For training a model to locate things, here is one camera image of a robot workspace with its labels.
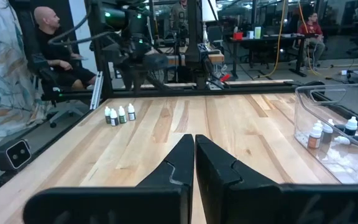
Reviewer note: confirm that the black aluminium rig frame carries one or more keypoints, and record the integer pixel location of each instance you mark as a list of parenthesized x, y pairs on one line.
[(101, 77)]

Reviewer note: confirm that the person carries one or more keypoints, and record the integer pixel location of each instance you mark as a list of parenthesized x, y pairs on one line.
[(51, 46), (311, 29), (179, 15)]

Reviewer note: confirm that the grey office chair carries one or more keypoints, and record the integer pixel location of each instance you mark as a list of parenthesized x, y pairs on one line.
[(214, 32)]

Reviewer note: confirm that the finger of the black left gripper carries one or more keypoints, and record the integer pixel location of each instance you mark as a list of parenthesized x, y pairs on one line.
[(139, 81), (130, 81)]

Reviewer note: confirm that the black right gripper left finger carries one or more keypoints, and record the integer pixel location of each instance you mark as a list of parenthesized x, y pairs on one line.
[(160, 202)]

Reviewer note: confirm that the pale green cup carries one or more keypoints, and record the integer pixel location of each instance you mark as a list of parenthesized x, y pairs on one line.
[(257, 32)]

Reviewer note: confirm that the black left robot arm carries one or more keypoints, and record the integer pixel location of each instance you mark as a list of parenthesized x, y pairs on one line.
[(113, 15)]

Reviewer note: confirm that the clear plastic bin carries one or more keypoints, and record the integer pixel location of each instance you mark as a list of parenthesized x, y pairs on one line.
[(303, 124)]

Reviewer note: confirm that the black desk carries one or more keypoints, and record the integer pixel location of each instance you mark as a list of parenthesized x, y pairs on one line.
[(269, 39)]

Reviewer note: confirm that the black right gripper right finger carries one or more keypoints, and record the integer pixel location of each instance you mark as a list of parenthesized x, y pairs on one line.
[(244, 202)]

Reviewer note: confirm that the red box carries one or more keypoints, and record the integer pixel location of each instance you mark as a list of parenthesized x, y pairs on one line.
[(238, 35)]

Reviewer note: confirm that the white cup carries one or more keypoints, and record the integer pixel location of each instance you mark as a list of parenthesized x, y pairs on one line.
[(250, 35)]

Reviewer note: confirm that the black office chair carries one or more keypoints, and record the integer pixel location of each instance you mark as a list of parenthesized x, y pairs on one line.
[(47, 77)]

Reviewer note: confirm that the small black camera box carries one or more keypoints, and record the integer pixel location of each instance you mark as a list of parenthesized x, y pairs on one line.
[(12, 155)]

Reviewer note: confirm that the silver aluminium extrusion bar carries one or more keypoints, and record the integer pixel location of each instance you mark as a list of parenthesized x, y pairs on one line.
[(97, 90)]

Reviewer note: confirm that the small white-capped dropper bottle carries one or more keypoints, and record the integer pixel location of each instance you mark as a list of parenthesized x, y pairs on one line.
[(114, 119), (350, 127), (122, 116), (131, 114), (342, 140), (107, 116), (314, 141), (319, 124), (327, 135)]

